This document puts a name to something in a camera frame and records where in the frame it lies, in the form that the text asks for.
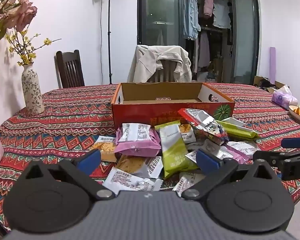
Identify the pile of mixed wrappers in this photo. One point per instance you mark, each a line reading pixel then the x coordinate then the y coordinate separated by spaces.
pixel 130 180

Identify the orange cardboard box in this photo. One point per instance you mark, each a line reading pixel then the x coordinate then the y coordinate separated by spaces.
pixel 140 115

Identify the green snack packet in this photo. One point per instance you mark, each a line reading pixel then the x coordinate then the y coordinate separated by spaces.
pixel 173 155
pixel 240 131

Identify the pink roses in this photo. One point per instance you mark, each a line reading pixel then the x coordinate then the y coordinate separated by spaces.
pixel 22 17

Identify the tissue pack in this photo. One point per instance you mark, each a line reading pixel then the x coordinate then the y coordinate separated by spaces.
pixel 282 98

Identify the red foil snack packet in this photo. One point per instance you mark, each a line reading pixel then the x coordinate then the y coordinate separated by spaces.
pixel 190 120

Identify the white hanging garment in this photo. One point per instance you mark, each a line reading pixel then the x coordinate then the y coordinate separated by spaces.
pixel 221 15

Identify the pink hanging garment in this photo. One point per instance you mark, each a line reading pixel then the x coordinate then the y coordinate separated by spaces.
pixel 208 5

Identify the beige jacket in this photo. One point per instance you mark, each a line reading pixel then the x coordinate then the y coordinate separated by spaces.
pixel 145 62

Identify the dark wooden chair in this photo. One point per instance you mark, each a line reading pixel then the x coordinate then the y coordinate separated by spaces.
pixel 70 67

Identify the white bowl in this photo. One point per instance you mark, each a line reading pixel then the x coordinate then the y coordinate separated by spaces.
pixel 296 116

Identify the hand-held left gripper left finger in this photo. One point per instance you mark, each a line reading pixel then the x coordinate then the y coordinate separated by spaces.
pixel 90 160

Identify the wooden chair under jacket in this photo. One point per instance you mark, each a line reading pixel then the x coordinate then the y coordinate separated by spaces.
pixel 165 73

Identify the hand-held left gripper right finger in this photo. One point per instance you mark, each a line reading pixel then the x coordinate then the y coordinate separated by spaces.
pixel 207 161

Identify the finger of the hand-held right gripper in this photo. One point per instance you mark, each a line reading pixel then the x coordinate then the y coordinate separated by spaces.
pixel 293 142
pixel 277 156

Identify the light blue hanging shirt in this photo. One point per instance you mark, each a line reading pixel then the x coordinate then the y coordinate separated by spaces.
pixel 190 17

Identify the floral ceramic vase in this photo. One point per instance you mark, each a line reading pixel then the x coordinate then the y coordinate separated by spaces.
pixel 32 92

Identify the yellow flower branches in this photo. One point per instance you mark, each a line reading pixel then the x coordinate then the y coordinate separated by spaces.
pixel 27 55

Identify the purple rolled mat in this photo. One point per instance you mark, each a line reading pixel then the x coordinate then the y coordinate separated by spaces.
pixel 272 65

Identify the brown cardboard carton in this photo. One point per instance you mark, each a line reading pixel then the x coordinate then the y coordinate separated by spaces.
pixel 258 78

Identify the pale pink hanging dress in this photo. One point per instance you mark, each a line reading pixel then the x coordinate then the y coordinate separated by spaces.
pixel 203 50

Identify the patterned red tablecloth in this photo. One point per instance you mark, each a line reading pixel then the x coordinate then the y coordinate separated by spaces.
pixel 72 120

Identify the wardrobe with hanging clothes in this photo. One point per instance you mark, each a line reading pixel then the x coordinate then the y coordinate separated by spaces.
pixel 160 17

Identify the pink snack packet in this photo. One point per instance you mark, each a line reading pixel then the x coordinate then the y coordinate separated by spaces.
pixel 137 150

